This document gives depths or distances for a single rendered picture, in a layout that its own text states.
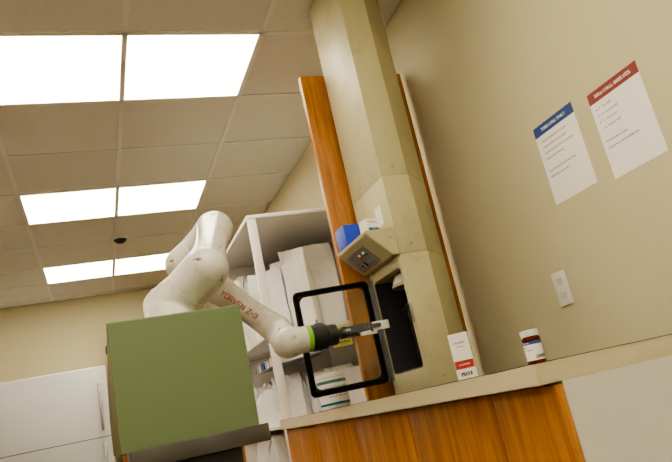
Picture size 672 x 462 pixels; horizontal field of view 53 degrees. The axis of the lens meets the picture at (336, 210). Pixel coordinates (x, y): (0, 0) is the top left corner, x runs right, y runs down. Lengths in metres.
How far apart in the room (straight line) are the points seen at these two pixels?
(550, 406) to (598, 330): 0.96
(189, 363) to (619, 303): 1.27
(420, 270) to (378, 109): 0.64
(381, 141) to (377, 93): 0.20
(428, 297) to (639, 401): 1.13
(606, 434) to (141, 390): 1.02
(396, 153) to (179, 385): 1.26
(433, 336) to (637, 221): 0.78
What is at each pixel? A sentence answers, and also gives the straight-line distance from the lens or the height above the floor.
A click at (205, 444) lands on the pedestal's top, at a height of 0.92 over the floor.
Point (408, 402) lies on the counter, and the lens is 1.84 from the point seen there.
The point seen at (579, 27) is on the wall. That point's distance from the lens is 2.27.
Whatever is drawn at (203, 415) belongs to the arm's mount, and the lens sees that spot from 1.74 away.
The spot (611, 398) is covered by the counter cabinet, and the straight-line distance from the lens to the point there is 1.41.
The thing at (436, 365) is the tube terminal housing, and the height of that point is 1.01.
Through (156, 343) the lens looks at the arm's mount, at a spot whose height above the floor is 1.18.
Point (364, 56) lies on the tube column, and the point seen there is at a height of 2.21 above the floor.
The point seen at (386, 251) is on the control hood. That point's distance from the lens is 2.42.
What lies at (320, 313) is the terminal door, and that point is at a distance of 2.62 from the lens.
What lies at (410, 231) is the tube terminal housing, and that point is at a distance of 2.47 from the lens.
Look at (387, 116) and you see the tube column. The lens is 2.62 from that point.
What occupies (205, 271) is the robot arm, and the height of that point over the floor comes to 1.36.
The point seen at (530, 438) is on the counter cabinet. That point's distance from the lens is 1.45.
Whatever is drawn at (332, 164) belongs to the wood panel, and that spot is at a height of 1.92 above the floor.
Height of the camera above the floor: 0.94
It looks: 16 degrees up
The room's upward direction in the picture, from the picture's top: 12 degrees counter-clockwise
